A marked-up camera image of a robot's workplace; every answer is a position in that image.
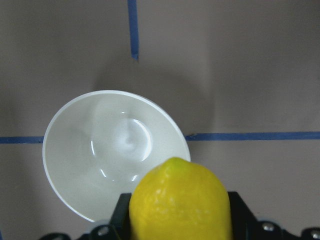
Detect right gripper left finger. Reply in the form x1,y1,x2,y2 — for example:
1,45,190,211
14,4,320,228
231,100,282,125
107,193,132,240

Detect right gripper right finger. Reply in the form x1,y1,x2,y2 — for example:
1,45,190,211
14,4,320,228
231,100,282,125
228,191,258,240

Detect white ceramic bowl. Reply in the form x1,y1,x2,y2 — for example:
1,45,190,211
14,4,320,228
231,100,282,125
42,90,191,222

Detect yellow lemon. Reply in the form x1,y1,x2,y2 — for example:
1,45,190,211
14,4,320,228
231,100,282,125
129,157,233,240

